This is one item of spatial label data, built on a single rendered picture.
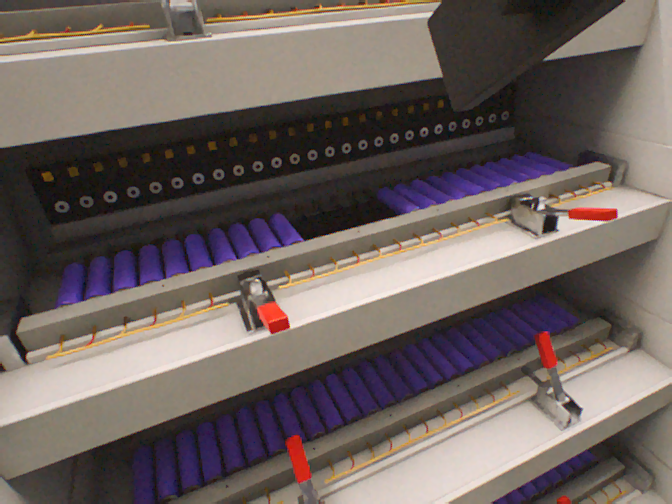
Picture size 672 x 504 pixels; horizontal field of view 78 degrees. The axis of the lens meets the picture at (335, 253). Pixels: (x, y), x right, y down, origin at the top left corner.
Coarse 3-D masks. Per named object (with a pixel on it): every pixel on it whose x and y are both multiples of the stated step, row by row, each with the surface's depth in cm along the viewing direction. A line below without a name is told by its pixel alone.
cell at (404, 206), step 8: (384, 192) 45; (392, 192) 44; (384, 200) 44; (392, 200) 43; (400, 200) 43; (408, 200) 43; (392, 208) 43; (400, 208) 42; (408, 208) 41; (416, 208) 41
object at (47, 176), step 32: (448, 96) 49; (512, 96) 53; (256, 128) 42; (288, 128) 43; (320, 128) 45; (352, 128) 46; (384, 128) 48; (416, 128) 50; (448, 128) 52; (480, 128) 53; (96, 160) 38; (128, 160) 39; (160, 160) 40; (192, 160) 41; (224, 160) 42; (256, 160) 44; (288, 160) 45; (320, 160) 47; (64, 192) 38; (96, 192) 39; (160, 192) 41; (192, 192) 43
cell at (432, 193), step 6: (414, 180) 47; (420, 180) 47; (414, 186) 46; (420, 186) 46; (426, 186) 45; (420, 192) 45; (426, 192) 44; (432, 192) 44; (438, 192) 43; (432, 198) 43; (438, 198) 43; (444, 198) 42; (450, 198) 42
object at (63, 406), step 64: (512, 128) 55; (576, 128) 50; (256, 192) 45; (640, 192) 45; (0, 256) 34; (448, 256) 37; (512, 256) 36; (576, 256) 40; (0, 320) 29; (192, 320) 32; (320, 320) 31; (384, 320) 34; (0, 384) 27; (64, 384) 27; (128, 384) 27; (192, 384) 29; (256, 384) 31; (0, 448) 25; (64, 448) 27
